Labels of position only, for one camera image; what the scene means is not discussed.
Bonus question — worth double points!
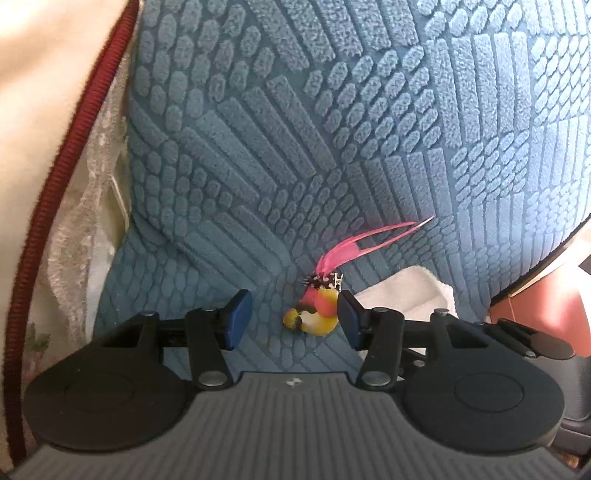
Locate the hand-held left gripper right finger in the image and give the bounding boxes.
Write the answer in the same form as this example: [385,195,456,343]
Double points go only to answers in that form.
[336,291,490,391]

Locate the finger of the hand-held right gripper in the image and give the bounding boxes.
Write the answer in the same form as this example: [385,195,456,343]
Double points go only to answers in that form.
[482,318,576,362]

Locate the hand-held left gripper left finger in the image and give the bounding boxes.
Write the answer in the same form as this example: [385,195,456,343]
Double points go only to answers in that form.
[97,289,254,391]

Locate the yellow bird toy pink feathers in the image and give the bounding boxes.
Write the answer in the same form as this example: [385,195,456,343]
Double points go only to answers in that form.
[283,216,437,336]

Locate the pink cardboard box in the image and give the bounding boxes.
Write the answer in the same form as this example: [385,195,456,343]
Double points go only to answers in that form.
[489,256,591,358]

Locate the panda plush toy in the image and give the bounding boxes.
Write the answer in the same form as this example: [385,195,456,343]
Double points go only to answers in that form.
[355,265,457,320]

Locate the blue textured sofa cover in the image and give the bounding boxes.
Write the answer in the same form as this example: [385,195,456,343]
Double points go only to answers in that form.
[92,0,591,376]

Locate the beige floral pillow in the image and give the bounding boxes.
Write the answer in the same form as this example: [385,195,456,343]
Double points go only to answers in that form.
[0,0,140,468]

